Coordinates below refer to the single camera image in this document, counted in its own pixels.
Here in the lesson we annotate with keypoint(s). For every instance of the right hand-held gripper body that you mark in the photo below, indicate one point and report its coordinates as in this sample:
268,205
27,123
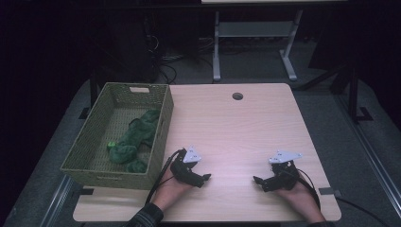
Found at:
285,176

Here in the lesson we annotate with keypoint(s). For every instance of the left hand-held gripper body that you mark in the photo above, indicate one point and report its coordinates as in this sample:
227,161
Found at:
183,170

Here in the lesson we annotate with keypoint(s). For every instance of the green plush dinosaur costume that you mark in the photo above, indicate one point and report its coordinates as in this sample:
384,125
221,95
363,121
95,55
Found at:
138,132

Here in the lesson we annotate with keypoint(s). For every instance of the green woven basket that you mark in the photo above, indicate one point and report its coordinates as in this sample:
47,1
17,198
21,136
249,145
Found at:
94,135

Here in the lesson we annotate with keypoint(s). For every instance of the person's left hand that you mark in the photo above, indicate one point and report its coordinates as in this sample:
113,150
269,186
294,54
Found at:
170,192

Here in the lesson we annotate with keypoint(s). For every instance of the person's right hand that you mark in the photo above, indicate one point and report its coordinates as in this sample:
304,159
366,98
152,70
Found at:
302,198

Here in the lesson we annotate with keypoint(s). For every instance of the grey tape strip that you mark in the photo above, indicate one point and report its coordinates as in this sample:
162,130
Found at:
327,191

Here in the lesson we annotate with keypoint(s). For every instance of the black tape strip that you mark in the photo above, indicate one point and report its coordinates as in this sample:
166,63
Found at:
84,191

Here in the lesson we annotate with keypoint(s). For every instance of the black metal stand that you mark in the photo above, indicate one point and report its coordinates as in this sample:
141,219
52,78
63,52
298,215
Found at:
353,94

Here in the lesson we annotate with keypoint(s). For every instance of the metal floor rail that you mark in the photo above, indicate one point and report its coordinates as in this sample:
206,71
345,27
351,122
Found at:
58,201
372,157

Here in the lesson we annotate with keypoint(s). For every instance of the grey metal table frame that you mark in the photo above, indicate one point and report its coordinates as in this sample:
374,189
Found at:
255,29

